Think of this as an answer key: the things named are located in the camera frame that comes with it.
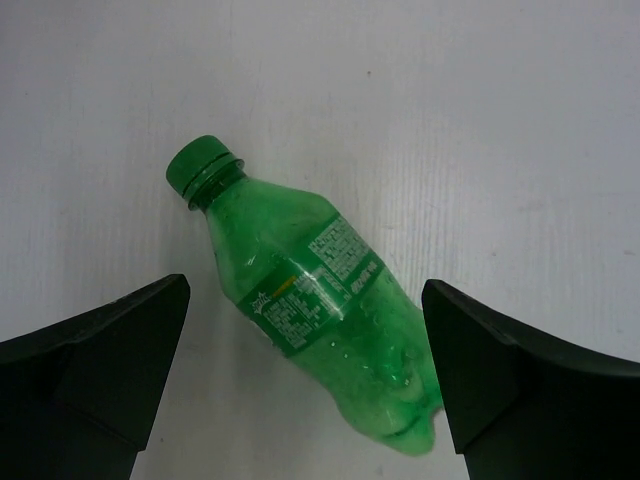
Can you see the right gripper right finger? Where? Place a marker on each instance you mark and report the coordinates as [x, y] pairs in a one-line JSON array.
[[523, 404]]

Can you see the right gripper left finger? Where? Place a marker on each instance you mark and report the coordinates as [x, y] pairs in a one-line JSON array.
[[79, 398]]

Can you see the green plastic bottle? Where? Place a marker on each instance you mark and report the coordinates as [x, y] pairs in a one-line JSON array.
[[296, 268]]

